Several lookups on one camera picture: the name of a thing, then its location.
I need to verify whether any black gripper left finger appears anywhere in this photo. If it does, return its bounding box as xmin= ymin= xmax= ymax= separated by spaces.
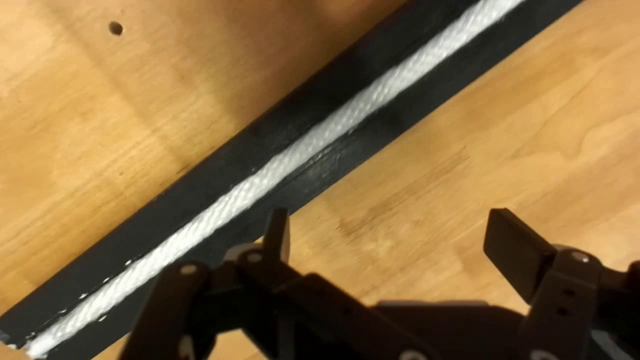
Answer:
xmin=118 ymin=206 xmax=403 ymax=360

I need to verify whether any black grooved rail on blocks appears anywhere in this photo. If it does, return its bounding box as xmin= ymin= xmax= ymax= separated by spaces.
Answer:
xmin=0 ymin=0 xmax=585 ymax=360

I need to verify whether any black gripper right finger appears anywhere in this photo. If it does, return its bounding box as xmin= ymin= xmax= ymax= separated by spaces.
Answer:
xmin=483 ymin=206 xmax=640 ymax=360

